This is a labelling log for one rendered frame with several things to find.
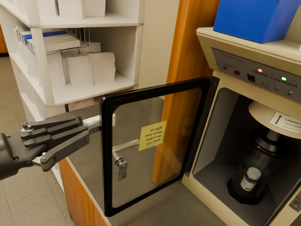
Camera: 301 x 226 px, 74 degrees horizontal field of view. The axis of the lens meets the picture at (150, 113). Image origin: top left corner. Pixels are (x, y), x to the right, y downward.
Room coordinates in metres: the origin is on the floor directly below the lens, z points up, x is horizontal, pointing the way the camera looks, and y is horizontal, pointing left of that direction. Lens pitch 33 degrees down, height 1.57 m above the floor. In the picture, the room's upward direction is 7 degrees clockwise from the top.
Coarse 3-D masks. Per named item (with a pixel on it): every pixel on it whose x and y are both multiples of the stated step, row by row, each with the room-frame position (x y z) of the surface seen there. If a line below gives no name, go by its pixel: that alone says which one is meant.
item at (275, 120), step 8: (256, 104) 0.47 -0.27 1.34; (256, 112) 0.45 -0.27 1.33; (264, 112) 0.43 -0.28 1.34; (272, 112) 0.42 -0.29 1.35; (280, 112) 0.41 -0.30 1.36; (264, 120) 0.42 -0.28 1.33; (272, 120) 0.41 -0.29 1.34; (280, 120) 0.40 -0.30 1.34; (288, 120) 0.39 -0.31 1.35; (296, 120) 0.39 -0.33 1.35; (272, 128) 0.39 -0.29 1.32; (280, 128) 0.39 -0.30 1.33; (288, 128) 0.38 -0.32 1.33; (296, 128) 0.38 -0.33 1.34; (296, 136) 0.37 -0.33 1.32
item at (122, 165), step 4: (120, 160) 0.34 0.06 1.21; (116, 164) 0.33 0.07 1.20; (120, 164) 0.33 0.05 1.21; (124, 164) 0.33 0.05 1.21; (120, 168) 0.32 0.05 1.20; (124, 168) 0.33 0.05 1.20; (120, 172) 0.32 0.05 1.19; (124, 172) 0.33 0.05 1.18; (120, 176) 0.32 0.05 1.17; (124, 176) 0.33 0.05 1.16; (120, 180) 0.32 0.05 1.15
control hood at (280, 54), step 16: (208, 32) 0.42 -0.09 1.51; (208, 48) 0.44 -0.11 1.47; (224, 48) 0.40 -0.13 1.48; (240, 48) 0.37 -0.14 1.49; (256, 48) 0.34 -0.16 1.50; (272, 48) 0.33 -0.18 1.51; (288, 48) 0.34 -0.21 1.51; (208, 64) 0.49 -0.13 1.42; (272, 64) 0.34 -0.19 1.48; (288, 64) 0.31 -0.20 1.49
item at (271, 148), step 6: (258, 132) 0.47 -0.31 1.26; (264, 132) 0.47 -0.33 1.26; (270, 132) 0.45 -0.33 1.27; (276, 132) 0.44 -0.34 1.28; (258, 138) 0.44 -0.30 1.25; (264, 138) 0.44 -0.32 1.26; (270, 138) 0.44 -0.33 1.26; (276, 138) 0.43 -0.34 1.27; (282, 138) 0.45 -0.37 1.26; (258, 144) 0.43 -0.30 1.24; (264, 144) 0.42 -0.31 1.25; (270, 144) 0.42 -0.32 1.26; (276, 144) 0.42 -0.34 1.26; (282, 144) 0.42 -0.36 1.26; (270, 150) 0.41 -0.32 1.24; (276, 150) 0.41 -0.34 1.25; (282, 150) 0.41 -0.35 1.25
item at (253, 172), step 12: (252, 132) 0.48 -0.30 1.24; (288, 144) 0.45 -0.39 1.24; (252, 156) 0.43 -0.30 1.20; (264, 156) 0.41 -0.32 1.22; (240, 168) 0.44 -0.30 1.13; (252, 168) 0.42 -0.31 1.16; (264, 168) 0.40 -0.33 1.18; (240, 180) 0.43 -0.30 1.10; (252, 180) 0.41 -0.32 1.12; (264, 180) 0.40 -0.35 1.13; (240, 192) 0.41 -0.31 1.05; (252, 192) 0.40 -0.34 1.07
